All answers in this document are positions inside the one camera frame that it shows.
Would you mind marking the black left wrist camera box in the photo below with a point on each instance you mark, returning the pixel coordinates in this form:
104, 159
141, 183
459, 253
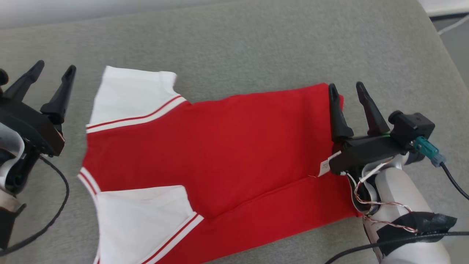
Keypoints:
3, 77

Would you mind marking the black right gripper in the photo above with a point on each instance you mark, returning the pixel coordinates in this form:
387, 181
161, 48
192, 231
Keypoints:
362, 152

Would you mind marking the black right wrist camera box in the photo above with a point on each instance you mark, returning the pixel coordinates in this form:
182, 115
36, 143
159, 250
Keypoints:
412, 126

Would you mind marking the teal right camera connector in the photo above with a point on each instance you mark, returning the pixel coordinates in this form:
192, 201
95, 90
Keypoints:
427, 148

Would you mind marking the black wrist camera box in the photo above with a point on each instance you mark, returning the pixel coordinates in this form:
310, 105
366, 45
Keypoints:
412, 126
3, 77

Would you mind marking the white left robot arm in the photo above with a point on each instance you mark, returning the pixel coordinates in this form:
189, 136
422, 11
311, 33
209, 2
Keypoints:
7, 161

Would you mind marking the grey fabric sofa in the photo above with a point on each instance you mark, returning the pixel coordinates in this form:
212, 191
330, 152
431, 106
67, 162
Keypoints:
238, 47

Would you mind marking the red white jersey shirt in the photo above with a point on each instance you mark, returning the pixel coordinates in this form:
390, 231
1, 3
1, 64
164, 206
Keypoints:
238, 146

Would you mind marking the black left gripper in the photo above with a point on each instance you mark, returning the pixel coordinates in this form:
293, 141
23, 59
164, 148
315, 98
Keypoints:
33, 126

